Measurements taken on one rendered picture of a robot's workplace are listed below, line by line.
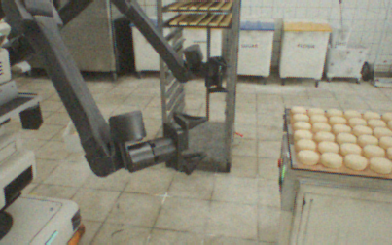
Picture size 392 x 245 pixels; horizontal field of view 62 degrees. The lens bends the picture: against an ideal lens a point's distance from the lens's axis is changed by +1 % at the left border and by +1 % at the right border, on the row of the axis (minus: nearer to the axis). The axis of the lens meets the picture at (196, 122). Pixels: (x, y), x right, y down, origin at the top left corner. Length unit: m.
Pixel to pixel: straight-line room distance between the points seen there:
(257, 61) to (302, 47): 0.56
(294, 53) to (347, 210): 3.43
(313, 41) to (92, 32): 2.69
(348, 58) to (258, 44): 1.18
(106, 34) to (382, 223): 3.79
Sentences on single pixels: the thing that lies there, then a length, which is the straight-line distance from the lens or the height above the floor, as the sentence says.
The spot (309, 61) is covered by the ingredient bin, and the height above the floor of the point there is 0.33.
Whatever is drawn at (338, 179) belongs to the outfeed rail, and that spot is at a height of 0.86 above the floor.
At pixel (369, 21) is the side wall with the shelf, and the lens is 5.07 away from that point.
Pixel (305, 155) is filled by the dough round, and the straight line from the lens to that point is 0.89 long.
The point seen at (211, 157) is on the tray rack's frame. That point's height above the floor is 0.15.
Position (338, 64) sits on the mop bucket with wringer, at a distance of 4.65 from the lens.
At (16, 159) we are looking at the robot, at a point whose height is 0.67.
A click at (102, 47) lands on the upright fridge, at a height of 0.48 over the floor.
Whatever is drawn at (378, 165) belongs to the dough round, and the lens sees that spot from 0.91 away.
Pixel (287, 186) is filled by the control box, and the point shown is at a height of 0.79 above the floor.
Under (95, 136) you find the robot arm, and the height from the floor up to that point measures 1.03.
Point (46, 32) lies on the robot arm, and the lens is 0.79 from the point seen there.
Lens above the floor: 1.35
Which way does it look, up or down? 25 degrees down
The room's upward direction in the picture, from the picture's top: straight up
